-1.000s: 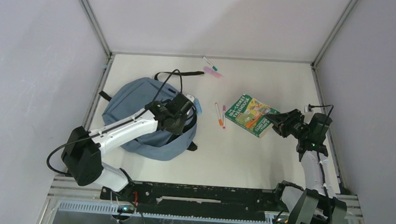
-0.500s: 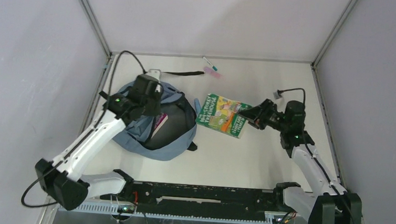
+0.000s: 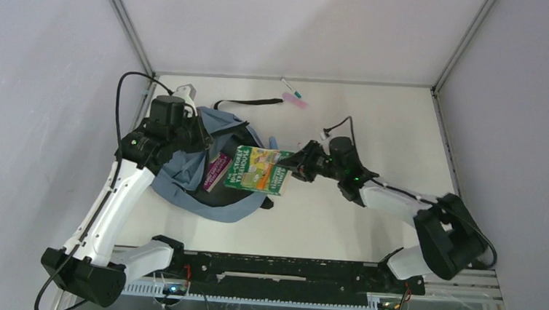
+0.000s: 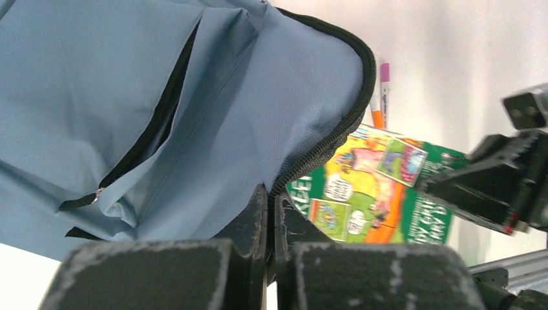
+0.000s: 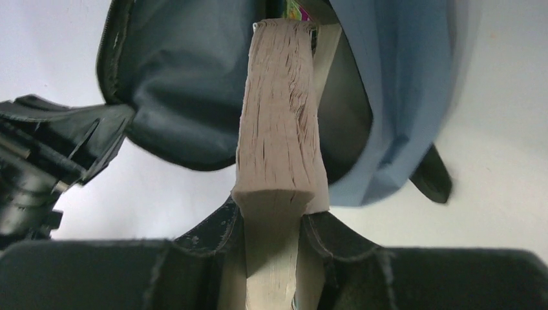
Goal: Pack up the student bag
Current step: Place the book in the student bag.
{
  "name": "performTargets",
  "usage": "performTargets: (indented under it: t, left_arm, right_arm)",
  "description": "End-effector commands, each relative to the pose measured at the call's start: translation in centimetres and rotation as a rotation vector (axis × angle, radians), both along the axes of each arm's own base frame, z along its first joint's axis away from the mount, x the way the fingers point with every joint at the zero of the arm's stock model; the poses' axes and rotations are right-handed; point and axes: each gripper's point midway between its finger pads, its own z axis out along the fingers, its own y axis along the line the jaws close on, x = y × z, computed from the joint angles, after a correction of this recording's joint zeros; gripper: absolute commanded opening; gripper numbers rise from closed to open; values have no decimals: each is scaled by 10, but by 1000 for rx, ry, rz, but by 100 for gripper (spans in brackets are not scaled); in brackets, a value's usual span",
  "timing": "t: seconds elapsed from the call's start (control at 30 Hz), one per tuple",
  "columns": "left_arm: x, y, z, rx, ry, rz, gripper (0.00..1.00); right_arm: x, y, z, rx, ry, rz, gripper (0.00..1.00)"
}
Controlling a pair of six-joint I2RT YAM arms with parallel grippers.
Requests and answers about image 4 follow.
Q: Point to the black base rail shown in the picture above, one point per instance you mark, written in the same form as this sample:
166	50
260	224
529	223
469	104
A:
499	291

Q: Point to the blue student backpack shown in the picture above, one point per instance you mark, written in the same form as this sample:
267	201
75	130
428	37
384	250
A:
156	120

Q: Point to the orange capped marker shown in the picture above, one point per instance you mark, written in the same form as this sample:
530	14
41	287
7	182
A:
376	112

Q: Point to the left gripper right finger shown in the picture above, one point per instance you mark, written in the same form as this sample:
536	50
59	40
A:
315	272

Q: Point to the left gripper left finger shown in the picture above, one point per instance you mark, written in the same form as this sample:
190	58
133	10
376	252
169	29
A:
225	272

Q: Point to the pink capped marker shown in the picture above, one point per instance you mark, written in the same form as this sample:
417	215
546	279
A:
385	91

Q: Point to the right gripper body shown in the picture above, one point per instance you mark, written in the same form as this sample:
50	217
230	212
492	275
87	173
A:
504	186

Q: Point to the green treehouse book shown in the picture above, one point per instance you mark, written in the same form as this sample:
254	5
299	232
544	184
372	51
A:
366	192

